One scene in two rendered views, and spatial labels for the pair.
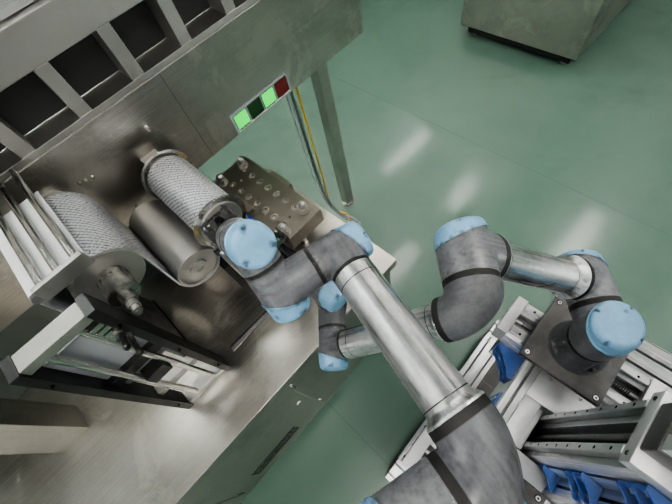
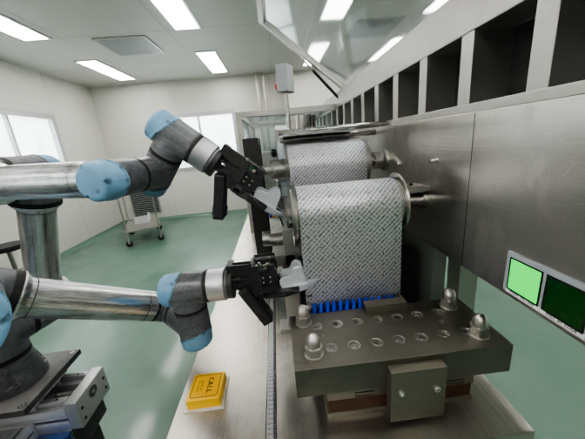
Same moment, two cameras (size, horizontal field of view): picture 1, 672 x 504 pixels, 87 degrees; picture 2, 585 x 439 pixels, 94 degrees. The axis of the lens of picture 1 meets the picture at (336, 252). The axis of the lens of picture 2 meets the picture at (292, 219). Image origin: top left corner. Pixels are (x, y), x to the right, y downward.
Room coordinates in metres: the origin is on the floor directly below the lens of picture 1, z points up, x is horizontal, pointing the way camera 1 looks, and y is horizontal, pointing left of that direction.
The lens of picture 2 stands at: (0.87, -0.33, 1.42)
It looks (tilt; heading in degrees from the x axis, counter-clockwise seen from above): 16 degrees down; 118
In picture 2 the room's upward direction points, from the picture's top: 5 degrees counter-clockwise
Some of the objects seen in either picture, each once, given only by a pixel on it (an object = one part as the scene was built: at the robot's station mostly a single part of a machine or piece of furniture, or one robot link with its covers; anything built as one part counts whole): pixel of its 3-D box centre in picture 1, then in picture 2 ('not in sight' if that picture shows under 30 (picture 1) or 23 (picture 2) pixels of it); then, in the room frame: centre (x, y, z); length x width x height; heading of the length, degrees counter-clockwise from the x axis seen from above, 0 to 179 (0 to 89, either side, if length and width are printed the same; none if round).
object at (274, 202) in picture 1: (265, 200); (387, 341); (0.80, 0.17, 1.00); 0.40 x 0.16 x 0.06; 30
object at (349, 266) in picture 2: not in sight; (353, 268); (0.71, 0.26, 1.11); 0.23 x 0.01 x 0.18; 30
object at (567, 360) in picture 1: (584, 343); not in sight; (0.07, -0.56, 0.87); 0.15 x 0.15 x 0.10
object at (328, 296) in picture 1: (325, 289); (186, 289); (0.37, 0.06, 1.11); 0.11 x 0.08 x 0.09; 30
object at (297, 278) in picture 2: not in sight; (299, 277); (0.61, 0.18, 1.11); 0.09 x 0.03 x 0.06; 29
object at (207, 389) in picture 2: not in sight; (207, 389); (0.45, -0.01, 0.91); 0.07 x 0.07 x 0.02; 30
